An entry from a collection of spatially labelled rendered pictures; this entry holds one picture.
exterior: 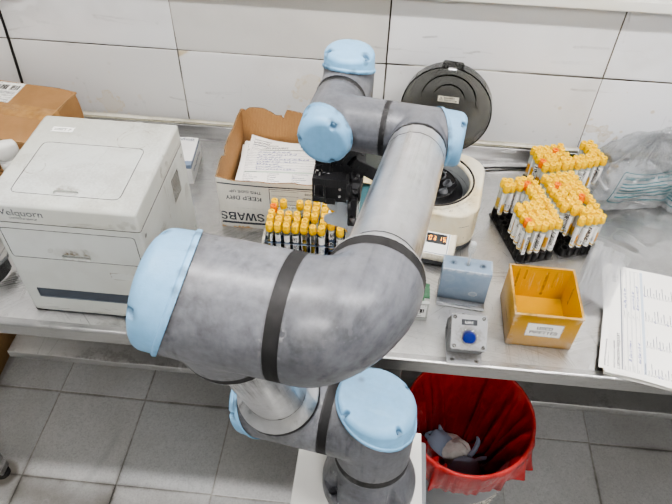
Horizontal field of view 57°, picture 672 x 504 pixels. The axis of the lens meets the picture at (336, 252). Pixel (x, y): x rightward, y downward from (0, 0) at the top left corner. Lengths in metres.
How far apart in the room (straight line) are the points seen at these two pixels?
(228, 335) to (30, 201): 0.76
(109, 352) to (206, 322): 1.60
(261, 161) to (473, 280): 0.62
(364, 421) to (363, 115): 0.41
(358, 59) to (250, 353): 0.52
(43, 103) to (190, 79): 0.36
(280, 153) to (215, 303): 1.13
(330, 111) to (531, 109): 0.93
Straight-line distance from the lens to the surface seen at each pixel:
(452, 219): 1.40
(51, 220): 1.21
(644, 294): 1.51
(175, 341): 0.54
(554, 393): 2.04
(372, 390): 0.90
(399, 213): 0.62
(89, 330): 1.37
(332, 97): 0.86
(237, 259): 0.52
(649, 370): 1.38
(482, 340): 1.24
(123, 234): 1.17
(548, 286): 1.39
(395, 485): 1.01
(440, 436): 1.93
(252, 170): 1.56
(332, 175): 1.04
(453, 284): 1.33
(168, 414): 2.25
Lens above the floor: 1.91
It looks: 46 degrees down
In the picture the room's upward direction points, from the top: 2 degrees clockwise
